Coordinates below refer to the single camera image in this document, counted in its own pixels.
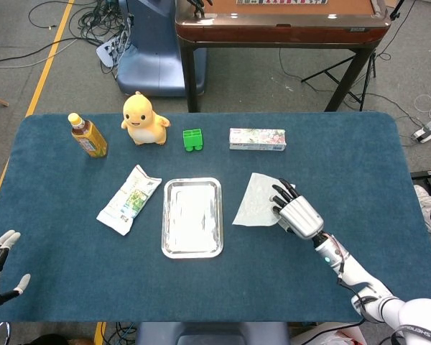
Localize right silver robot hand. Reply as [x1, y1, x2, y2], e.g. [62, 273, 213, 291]
[271, 178, 325, 240]

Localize background black-fingered robot hand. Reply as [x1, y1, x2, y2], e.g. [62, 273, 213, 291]
[186, 0, 213, 18]

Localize white cloth wipe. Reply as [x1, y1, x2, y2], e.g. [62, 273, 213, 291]
[231, 172, 290, 228]

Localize silver metal tray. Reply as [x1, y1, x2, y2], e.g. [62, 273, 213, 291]
[161, 177, 224, 259]

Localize blue felt table cloth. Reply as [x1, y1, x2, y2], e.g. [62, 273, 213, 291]
[0, 111, 431, 323]

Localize row of face-up mahjong tiles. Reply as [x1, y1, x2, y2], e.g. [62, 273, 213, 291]
[236, 0, 328, 6]

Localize floral toothpaste box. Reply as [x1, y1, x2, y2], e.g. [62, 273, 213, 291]
[228, 127, 287, 152]

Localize brown mahjong table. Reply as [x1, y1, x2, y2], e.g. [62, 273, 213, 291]
[175, 0, 392, 113]

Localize white shoe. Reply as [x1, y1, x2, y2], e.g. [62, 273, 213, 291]
[413, 184, 431, 234]

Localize yellow plush dinosaur toy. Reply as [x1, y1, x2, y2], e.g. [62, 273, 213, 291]
[120, 91, 172, 147]

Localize green plastic block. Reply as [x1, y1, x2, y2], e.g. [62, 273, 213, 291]
[182, 129, 205, 153]

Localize grey-blue robot body base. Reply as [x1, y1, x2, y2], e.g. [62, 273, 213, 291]
[134, 321, 290, 345]

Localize white power strip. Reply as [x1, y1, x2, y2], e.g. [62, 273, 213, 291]
[411, 118, 431, 144]

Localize white green snack bag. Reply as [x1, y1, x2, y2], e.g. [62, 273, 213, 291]
[96, 164, 163, 236]

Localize black tripod stand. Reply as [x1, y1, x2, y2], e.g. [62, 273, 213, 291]
[300, 0, 407, 112]

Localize tea bottle with yellow cap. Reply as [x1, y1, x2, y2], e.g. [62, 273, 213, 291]
[67, 112, 108, 159]

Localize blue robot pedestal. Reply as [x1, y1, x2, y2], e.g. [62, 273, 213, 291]
[116, 0, 208, 98]

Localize tangle of black floor cables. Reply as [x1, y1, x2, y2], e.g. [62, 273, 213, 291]
[28, 0, 134, 75]

